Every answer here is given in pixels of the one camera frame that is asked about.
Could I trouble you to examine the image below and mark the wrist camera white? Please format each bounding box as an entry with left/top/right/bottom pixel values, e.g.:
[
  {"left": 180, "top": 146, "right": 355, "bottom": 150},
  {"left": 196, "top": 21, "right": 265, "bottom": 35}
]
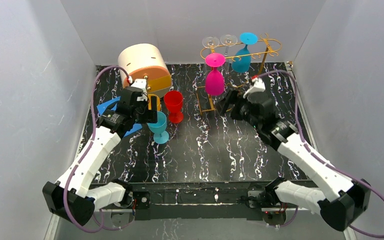
[
  {"left": 243, "top": 75, "right": 266, "bottom": 99},
  {"left": 131, "top": 78, "right": 148, "bottom": 101}
]

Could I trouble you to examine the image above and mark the clear wine glass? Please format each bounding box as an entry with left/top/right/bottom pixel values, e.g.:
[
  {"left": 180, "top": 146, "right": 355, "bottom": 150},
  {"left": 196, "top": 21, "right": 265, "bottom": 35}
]
[
  {"left": 202, "top": 36, "right": 220, "bottom": 54},
  {"left": 220, "top": 34, "right": 238, "bottom": 66}
]

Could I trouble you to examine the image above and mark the clear wine glass right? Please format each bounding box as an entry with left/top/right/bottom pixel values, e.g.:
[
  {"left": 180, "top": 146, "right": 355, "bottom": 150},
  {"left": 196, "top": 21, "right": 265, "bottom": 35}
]
[{"left": 220, "top": 34, "right": 238, "bottom": 66}]

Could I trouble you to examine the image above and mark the yellow wine glass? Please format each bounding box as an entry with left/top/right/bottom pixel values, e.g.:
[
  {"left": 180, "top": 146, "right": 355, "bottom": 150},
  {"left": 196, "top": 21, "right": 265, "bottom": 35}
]
[{"left": 147, "top": 93, "right": 161, "bottom": 111}]

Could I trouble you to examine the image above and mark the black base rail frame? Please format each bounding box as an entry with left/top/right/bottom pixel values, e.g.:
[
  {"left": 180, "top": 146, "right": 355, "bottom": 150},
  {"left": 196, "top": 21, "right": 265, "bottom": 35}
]
[{"left": 51, "top": 180, "right": 299, "bottom": 229}]

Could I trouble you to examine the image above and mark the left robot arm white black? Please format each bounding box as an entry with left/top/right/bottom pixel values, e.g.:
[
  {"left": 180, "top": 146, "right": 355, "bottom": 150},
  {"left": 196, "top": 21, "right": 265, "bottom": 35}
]
[{"left": 42, "top": 86, "right": 160, "bottom": 227}]

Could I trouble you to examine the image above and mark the gold wire glass rack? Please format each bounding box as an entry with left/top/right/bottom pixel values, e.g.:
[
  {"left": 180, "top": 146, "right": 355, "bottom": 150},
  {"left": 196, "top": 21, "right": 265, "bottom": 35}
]
[{"left": 196, "top": 33, "right": 282, "bottom": 114}]

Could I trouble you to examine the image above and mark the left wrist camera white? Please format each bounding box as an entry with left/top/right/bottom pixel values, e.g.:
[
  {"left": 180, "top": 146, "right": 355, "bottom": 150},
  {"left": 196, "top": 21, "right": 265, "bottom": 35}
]
[{"left": 131, "top": 78, "right": 148, "bottom": 101}]

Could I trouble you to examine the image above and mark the white cylindrical drawer box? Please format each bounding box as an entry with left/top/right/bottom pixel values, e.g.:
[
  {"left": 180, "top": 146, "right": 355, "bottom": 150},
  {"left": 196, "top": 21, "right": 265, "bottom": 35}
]
[{"left": 117, "top": 43, "right": 173, "bottom": 98}]

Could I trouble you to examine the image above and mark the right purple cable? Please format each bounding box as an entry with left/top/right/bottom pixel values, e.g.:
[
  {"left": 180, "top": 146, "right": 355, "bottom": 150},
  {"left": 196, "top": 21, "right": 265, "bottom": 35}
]
[{"left": 251, "top": 69, "right": 384, "bottom": 239}]

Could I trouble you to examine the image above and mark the magenta wine glass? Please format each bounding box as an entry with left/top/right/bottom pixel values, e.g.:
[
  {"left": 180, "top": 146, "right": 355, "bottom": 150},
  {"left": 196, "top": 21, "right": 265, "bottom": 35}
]
[{"left": 205, "top": 52, "right": 226, "bottom": 96}]

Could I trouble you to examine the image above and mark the blue flat sheet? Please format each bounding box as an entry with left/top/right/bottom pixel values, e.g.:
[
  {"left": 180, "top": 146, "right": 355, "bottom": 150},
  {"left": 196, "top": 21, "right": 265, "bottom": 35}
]
[{"left": 96, "top": 96, "right": 143, "bottom": 138}]

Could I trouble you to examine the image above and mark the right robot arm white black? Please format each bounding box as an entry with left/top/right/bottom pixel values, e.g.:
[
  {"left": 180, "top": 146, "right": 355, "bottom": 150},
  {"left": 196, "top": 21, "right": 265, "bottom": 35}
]
[{"left": 218, "top": 89, "right": 371, "bottom": 231}]

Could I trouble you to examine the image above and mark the clear wine glass left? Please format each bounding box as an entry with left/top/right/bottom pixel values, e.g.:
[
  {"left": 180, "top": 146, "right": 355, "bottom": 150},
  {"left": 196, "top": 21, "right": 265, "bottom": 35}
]
[{"left": 202, "top": 36, "right": 220, "bottom": 54}]

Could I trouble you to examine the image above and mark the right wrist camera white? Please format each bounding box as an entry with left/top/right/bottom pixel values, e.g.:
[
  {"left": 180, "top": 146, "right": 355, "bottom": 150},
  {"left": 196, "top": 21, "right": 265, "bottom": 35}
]
[{"left": 243, "top": 75, "right": 266, "bottom": 99}]

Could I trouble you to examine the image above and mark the red wine glass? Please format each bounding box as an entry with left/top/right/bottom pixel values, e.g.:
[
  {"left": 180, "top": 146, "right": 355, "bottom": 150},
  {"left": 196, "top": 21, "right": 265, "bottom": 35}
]
[{"left": 163, "top": 90, "right": 184, "bottom": 124}]

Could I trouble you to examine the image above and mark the light blue wine glass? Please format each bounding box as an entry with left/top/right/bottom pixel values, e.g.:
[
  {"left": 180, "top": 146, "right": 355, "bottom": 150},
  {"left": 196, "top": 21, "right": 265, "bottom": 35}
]
[{"left": 147, "top": 111, "right": 169, "bottom": 145}]

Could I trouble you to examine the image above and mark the teal wine glass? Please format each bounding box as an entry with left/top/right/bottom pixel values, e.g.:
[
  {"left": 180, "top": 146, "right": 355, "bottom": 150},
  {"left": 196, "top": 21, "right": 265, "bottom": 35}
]
[{"left": 231, "top": 32, "right": 258, "bottom": 73}]

